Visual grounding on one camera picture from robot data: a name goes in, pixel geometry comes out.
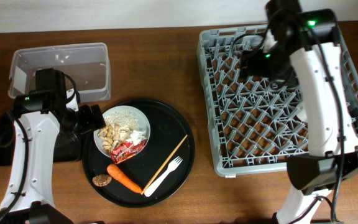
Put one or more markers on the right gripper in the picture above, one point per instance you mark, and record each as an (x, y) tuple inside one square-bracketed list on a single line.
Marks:
[(253, 58)]

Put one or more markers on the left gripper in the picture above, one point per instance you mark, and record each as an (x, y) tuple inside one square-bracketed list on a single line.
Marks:
[(89, 124)]

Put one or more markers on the grey plate with food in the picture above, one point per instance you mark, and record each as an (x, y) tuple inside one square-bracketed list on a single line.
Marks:
[(120, 123)]

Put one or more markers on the red snack wrapper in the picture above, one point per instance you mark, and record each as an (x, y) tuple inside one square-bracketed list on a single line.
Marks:
[(126, 151)]

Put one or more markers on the white tissue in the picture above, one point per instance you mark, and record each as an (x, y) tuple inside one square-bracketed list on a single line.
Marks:
[(136, 137)]

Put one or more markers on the white cup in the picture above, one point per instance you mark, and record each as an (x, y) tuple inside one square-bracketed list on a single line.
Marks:
[(302, 116)]

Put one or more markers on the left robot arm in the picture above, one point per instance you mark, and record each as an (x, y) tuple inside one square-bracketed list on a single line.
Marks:
[(46, 117)]

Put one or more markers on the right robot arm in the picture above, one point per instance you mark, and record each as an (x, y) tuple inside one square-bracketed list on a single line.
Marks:
[(303, 48)]

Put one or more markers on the grey dishwasher rack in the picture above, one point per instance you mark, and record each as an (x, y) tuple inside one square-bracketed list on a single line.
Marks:
[(252, 128)]

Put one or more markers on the clear plastic bin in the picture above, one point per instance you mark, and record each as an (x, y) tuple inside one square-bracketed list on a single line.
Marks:
[(87, 64)]

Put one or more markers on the orange carrot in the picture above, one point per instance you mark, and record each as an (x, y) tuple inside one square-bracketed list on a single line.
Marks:
[(123, 179)]

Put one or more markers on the brown cookie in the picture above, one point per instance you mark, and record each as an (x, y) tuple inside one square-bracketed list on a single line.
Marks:
[(101, 180)]

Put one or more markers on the black round tray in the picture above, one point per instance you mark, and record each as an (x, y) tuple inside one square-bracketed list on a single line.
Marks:
[(168, 128)]

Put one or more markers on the black rectangular tray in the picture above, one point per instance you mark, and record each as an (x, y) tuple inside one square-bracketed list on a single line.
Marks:
[(66, 149)]

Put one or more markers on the wooden chopstick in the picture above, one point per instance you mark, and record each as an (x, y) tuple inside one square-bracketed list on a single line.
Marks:
[(163, 165)]

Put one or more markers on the white plastic fork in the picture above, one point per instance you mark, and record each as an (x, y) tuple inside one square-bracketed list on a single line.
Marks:
[(170, 168)]

